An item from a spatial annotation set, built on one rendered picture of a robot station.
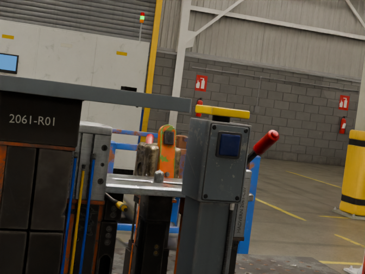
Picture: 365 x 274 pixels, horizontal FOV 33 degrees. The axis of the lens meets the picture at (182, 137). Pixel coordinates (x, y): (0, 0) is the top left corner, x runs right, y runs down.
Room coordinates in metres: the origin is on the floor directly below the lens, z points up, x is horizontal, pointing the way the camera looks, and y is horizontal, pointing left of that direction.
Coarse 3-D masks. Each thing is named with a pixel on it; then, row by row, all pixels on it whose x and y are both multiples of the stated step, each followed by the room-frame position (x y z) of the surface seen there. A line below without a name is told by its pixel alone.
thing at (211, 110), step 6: (198, 108) 0.89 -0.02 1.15; (204, 108) 0.87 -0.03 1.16; (210, 108) 0.85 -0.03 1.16; (216, 108) 0.85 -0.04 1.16; (222, 108) 0.85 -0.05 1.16; (228, 108) 0.85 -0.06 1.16; (210, 114) 0.85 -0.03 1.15; (216, 114) 0.85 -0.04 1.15; (222, 114) 0.85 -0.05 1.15; (228, 114) 0.85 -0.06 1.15; (234, 114) 0.86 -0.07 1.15; (240, 114) 0.86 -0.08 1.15; (246, 114) 0.86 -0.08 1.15; (216, 120) 0.87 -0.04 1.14; (222, 120) 0.87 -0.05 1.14; (228, 120) 0.87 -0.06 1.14
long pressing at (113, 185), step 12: (108, 180) 1.14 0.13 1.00; (132, 180) 1.20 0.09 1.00; (144, 180) 1.21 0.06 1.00; (168, 180) 1.25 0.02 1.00; (180, 180) 1.28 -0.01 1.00; (108, 192) 1.07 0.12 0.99; (120, 192) 1.08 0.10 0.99; (132, 192) 1.09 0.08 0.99; (144, 192) 1.10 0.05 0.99; (156, 192) 1.11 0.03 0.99; (168, 192) 1.12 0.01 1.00; (180, 192) 1.12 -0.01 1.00
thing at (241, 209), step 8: (248, 176) 1.05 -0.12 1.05; (248, 184) 1.05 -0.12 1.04; (248, 192) 1.05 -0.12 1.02; (240, 208) 1.04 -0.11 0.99; (240, 216) 1.04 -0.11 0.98; (240, 224) 1.04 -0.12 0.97; (240, 232) 1.05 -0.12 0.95; (232, 240) 1.04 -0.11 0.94; (240, 240) 1.05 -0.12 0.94; (232, 248) 1.05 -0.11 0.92; (232, 256) 1.05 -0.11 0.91; (232, 264) 1.05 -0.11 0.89; (232, 272) 1.05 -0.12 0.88
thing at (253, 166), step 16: (112, 128) 4.03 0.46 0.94; (112, 144) 2.83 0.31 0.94; (128, 144) 2.86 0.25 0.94; (176, 144) 4.18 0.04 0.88; (112, 160) 2.83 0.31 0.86; (256, 160) 3.07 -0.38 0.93; (256, 176) 3.07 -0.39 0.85; (128, 208) 3.54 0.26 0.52; (176, 208) 4.15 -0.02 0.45; (128, 224) 2.89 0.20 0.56; (176, 224) 4.16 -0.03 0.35; (176, 240) 3.39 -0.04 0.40
